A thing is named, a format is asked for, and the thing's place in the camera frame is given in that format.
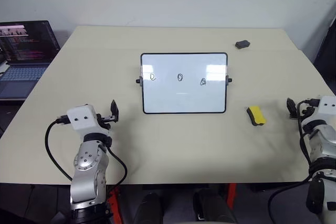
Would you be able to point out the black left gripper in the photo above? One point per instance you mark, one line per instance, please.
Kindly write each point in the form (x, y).
(105, 120)

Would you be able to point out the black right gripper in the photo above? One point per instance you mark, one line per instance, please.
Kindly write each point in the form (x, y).
(305, 110)

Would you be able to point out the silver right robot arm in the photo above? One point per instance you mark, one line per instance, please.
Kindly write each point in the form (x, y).
(324, 134)

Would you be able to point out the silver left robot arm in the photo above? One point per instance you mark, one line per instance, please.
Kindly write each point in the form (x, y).
(88, 161)

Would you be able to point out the yellow and black whiteboard eraser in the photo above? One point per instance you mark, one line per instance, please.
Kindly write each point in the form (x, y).
(257, 115)

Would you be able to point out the dark chair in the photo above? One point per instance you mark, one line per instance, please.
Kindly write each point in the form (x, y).
(326, 51)

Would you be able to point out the black framed tabletop whiteboard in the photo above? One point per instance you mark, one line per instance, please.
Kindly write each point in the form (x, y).
(183, 85)

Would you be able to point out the small black block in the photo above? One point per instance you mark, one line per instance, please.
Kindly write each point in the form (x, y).
(242, 44)

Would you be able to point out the dark rounded shape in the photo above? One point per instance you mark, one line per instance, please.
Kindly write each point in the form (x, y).
(148, 209)

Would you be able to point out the open laptop with blue keyboard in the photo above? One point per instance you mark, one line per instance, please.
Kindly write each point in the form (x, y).
(22, 58)

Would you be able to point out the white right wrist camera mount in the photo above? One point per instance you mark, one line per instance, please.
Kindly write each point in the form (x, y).
(326, 108)

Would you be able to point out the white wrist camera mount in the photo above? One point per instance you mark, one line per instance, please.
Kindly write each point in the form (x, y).
(326, 108)
(80, 117)

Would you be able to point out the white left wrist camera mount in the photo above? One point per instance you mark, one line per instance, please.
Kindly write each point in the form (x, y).
(80, 117)

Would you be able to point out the red table leg bracket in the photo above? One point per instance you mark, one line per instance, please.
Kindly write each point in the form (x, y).
(115, 207)
(232, 192)

